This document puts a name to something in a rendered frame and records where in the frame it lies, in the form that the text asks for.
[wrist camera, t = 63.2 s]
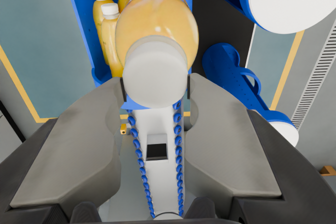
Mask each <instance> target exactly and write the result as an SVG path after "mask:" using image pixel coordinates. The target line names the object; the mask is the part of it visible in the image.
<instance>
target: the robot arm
mask: <svg viewBox="0 0 336 224"><path fill-rule="evenodd" d="M187 99H189V100H190V123H191V124H192V128H191V129H189V130H188V131H187V133H186V135H185V146H184V185H185V188H186V189H187V190H188V191H189V192H190V193H191V194H193V195H194V196H195V197H196V198H195V199H194V200H193V202H192V204H191V206H190V207H189V209H188V211H187V213H186V214H185V216H184V218H183V219H163V220H137V221H111V222H102V220H101V217H100V215H99V209H100V206H101V205H102V204H103V203H105V202H109V200H110V198H111V197H112V196H114V195H115V194H116V193H117V192H118V190H119V189H120V186H121V169H122V165H121V161H120V157H119V153H118V149H117V145H116V142H115V138H114V136H115V134H116V132H117V130H118V129H119V128H120V127H121V125H122V122H121V117H120V113H119V110H120V108H121V107H122V105H123V104H124V102H127V93H126V91H125V88H124V82H123V77H118V76H115V77H113V78H111V79H109V80H108V81H106V82H105V83H103V84H101V85H100V86H98V87H97V88H95V89H93V90H92V91H90V92H88V93H87V94H85V95H84V96H82V97H81V98H79V99H78V100H77V101H75V102H74V103H73V104H72V105H70V106H69V107H68V108H67V109H66V110H65V111H64V112H63V113H62V114H61V115H60V116H59V117H58V118H50V119H48V120H47V121H46V122H45V123H44V124H43V125H42V126H41V127H40V128H39V129H37V130H36V131H35V132H34V133H33V134H32V135H31V136H30V137H29V138H28V139H27V140H25V141H24V142H23V143H22V144H21V145H20V146H19V147H18V148H17V149H16V150H14V151H13V152H12V153H11V154H10V155H9V156H8V157H7V158H6V159H5V160H4V161H2V162H1V163H0V224H336V194H335V192H334V191H333V190H332V188H331V187H330V185H329V184H328V183H327V182H326V180H325V179H324V178H323V177H322V175H321V174H320V173H319V172H318V171H317V169H316V168H315V167H314V166H313V165H312V164H311V163H310V162H309V161H308V160H307V159H306V158H305V157H304V156H303V155H302V154H301V153H300V152H299V151H298V150H297V149H296V148H295V147H294V146H293V145H292V144H291V143H290V142H289V141H288V140H287V139H286V138H285V137H284V136H283V135H281V134H280V133H279V132H278V131H277V130H276V129H275V128H274V127H273V126H272V125H271V124H270V123H269V122H268V121H267V120H266V119H265V118H264V117H263V116H262V115H261V114H260V113H259V112H258V111H257V110H255V109H248V108H247V107H246V106H245V105H244V104H243V103H242V102H240V101H239V100H238V99H237V98H236V97H234V96H233V95H232V94H231V93H229V92H228V91H226V90H225V89H223V88H222V87H220V86H218V85H216V84H215V83H213V82H211V81H210V80H208V79H206V78H205V77H203V76H201V75H199V74H198V73H191V74H188V75H187Z"/></svg>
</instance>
